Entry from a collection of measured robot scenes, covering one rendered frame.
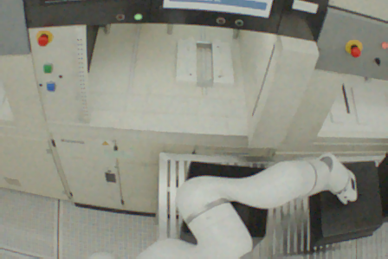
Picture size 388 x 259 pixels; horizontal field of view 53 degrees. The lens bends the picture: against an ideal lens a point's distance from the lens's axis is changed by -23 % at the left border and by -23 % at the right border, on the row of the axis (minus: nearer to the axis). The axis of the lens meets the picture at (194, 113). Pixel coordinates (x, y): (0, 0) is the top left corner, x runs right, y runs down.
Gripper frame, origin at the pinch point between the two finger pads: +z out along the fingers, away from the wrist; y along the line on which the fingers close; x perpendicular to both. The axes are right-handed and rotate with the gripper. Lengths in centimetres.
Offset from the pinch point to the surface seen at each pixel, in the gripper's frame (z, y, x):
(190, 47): -25, 73, 49
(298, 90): -27.1, 31.0, 6.7
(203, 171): -21, 22, 49
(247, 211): -1.2, 9.9, 44.5
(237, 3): -64, 36, 3
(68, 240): -4, 16, 156
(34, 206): -20, 34, 173
